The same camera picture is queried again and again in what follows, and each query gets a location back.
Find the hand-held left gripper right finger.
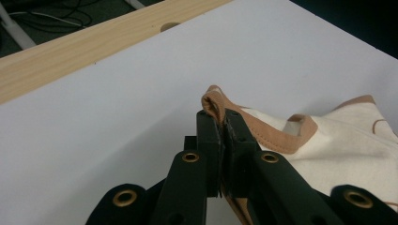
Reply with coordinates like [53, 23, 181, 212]
[222, 108, 345, 225]

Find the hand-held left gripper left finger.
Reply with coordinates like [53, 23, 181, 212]
[149, 110, 224, 225]

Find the white cloth bag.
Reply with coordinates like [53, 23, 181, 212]
[201, 84, 398, 225]

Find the white cover board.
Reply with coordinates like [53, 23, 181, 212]
[0, 0, 398, 225]

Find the wooden table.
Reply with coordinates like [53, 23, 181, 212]
[0, 0, 234, 106]

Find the white metal stand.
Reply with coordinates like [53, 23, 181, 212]
[0, 0, 146, 51]

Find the tangle of black floor cables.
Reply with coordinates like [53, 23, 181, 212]
[8, 0, 95, 34]

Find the white floor cable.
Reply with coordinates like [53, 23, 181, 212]
[8, 11, 85, 30]

